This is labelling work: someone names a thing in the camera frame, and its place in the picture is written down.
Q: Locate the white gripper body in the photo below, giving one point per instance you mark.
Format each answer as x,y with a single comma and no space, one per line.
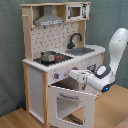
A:
80,75

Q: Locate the white oven door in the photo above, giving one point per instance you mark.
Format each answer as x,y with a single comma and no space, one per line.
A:
63,102

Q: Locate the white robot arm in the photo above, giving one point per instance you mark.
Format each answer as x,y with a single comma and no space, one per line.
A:
104,77

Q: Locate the wooden toy kitchen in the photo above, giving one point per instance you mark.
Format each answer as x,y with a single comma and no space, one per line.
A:
39,78

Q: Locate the left oven knob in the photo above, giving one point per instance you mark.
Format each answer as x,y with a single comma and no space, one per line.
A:
56,75

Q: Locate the grey toy sink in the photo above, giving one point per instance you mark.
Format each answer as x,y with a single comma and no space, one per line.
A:
79,51

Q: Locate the white cabinet door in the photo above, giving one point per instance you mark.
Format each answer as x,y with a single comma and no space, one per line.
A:
91,64

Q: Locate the black toy stovetop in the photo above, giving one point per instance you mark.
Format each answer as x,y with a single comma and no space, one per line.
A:
57,59

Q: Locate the black toy faucet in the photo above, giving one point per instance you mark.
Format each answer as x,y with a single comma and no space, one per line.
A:
73,40

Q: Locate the metal toy pot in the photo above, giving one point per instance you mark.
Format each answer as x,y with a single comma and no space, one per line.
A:
48,56

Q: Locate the toy microwave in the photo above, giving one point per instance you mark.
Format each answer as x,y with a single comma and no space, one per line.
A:
77,11

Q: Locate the grey range hood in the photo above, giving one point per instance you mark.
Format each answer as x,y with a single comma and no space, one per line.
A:
48,18

